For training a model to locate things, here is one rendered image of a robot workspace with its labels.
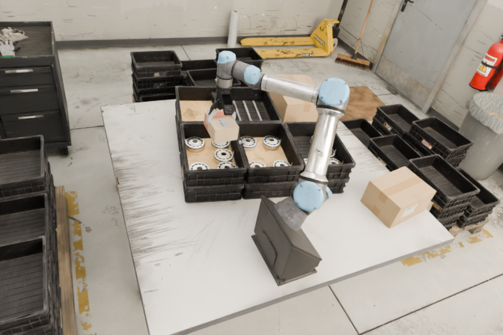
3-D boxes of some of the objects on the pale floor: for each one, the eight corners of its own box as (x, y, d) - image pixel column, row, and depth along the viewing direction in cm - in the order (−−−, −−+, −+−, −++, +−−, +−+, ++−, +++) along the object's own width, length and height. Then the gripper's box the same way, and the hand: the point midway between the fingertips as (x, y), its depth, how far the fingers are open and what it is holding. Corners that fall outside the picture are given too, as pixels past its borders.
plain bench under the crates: (403, 306, 243) (455, 238, 200) (153, 409, 180) (150, 342, 137) (290, 152, 353) (307, 87, 310) (108, 182, 290) (99, 105, 247)
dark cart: (73, 158, 305) (55, 55, 250) (10, 167, 287) (-27, 58, 232) (69, 117, 346) (52, 20, 291) (13, 122, 329) (-17, 21, 274)
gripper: (239, 78, 180) (233, 113, 192) (200, 81, 172) (197, 117, 184) (245, 87, 174) (240, 123, 186) (206, 90, 166) (203, 127, 178)
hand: (221, 123), depth 183 cm, fingers closed on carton, 14 cm apart
